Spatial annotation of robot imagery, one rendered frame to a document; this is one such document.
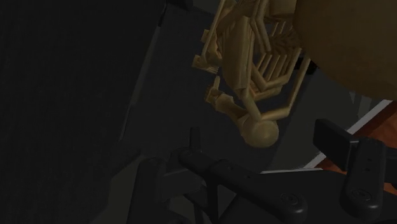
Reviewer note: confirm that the round brown wooden table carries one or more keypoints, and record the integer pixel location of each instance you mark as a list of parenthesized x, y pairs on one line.
[(350, 40)]

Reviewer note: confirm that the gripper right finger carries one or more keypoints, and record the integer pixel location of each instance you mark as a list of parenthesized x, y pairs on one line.
[(363, 173)]

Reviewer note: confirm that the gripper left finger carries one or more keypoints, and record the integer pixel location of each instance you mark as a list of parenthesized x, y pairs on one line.
[(248, 183)]

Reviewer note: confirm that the light wooden chair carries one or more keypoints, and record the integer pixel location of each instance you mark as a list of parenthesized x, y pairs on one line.
[(240, 62)]

